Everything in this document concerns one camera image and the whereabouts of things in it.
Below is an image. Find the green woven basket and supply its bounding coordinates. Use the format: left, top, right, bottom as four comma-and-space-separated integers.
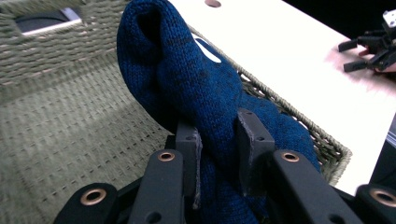
0, 0, 353, 224

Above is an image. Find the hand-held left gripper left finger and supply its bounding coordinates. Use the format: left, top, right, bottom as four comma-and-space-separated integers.
174, 119, 204, 210

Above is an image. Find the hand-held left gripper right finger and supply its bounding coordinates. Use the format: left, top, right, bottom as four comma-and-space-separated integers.
234, 107, 276, 198

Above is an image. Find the dark blue knitted garment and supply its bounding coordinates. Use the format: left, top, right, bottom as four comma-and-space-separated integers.
116, 0, 321, 224

